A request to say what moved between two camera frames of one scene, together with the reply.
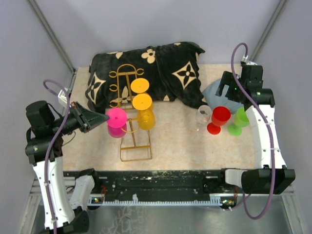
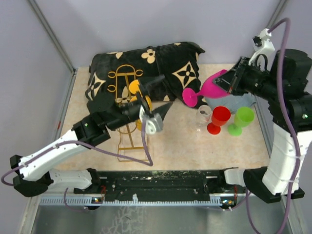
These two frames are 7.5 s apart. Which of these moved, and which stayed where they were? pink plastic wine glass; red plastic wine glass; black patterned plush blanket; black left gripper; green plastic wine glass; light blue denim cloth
Moved: pink plastic wine glass; black left gripper
Stayed: green plastic wine glass; red plastic wine glass; light blue denim cloth; black patterned plush blanket
